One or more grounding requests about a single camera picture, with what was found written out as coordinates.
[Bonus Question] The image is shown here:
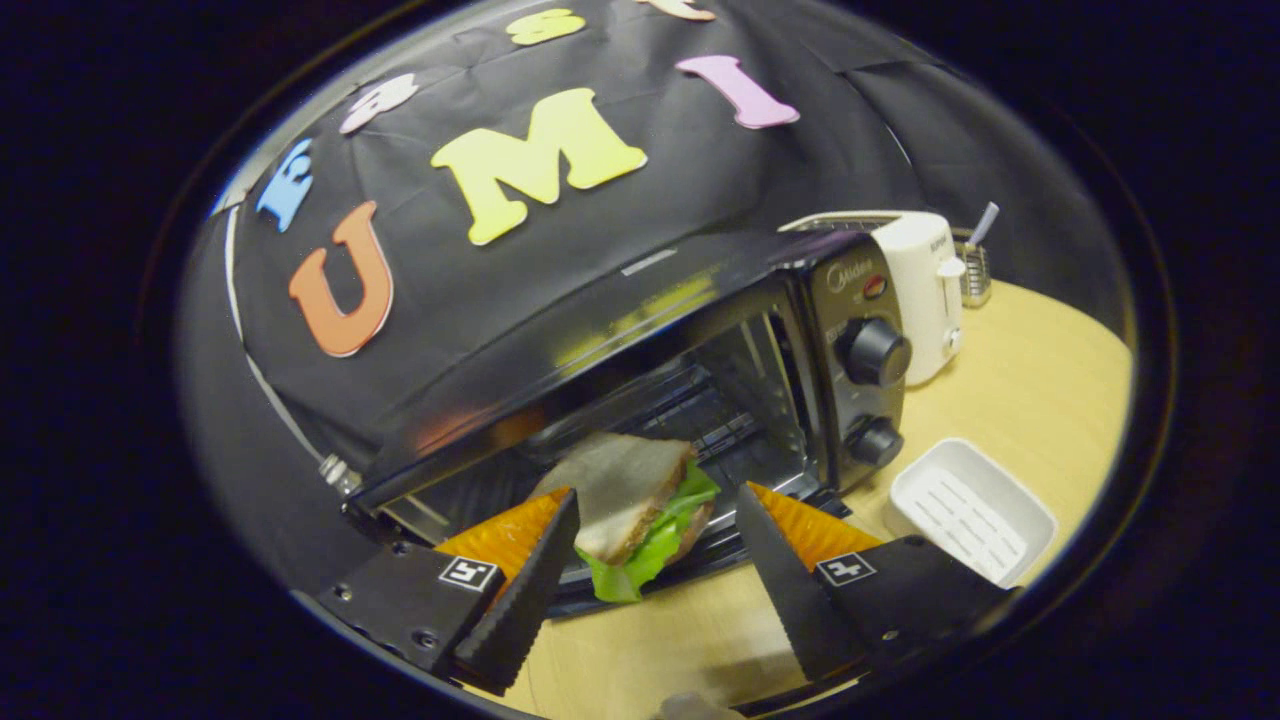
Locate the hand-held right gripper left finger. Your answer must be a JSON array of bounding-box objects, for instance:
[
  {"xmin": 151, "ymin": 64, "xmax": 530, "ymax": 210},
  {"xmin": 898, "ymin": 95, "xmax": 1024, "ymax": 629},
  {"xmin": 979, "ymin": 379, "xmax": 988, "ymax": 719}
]
[{"xmin": 318, "ymin": 487, "xmax": 581, "ymax": 698}]

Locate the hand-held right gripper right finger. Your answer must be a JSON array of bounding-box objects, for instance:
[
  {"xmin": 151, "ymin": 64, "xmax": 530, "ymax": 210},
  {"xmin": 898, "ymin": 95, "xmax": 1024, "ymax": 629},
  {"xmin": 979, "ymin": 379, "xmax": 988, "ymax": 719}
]
[{"xmin": 735, "ymin": 482, "xmax": 1021, "ymax": 683}]

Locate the lettuce sandwich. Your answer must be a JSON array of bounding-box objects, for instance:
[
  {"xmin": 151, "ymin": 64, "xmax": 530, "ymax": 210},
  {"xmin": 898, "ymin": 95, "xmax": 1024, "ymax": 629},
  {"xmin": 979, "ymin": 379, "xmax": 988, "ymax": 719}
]
[{"xmin": 529, "ymin": 431, "xmax": 722, "ymax": 605}]

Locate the black electric oven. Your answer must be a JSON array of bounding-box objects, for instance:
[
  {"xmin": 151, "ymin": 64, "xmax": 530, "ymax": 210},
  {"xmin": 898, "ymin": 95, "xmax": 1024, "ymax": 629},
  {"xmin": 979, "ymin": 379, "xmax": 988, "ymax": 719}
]
[{"xmin": 345, "ymin": 228, "xmax": 913, "ymax": 617}]

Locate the white rectangular tray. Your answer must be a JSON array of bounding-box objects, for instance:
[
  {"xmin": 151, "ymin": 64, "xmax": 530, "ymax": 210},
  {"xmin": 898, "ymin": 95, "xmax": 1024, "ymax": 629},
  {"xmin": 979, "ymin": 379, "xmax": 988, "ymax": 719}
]
[{"xmin": 884, "ymin": 437, "xmax": 1060, "ymax": 590}]

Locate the clear plastic water bottle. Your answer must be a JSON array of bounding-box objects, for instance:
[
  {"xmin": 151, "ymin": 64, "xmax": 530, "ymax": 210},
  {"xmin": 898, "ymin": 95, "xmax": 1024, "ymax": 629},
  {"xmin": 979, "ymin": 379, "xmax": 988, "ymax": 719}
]
[{"xmin": 318, "ymin": 453, "xmax": 362, "ymax": 499}]

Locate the white toaster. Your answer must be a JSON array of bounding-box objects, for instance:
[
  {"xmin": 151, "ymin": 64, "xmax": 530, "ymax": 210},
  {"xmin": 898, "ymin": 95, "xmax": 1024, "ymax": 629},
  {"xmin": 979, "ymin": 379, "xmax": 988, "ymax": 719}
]
[{"xmin": 778, "ymin": 210, "xmax": 968, "ymax": 389}]

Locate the metal wire basket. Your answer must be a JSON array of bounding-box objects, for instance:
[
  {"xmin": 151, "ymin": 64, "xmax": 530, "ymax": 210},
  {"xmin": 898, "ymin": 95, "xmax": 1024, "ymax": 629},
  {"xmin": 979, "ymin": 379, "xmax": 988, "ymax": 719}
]
[{"xmin": 950, "ymin": 238, "xmax": 994, "ymax": 310}]

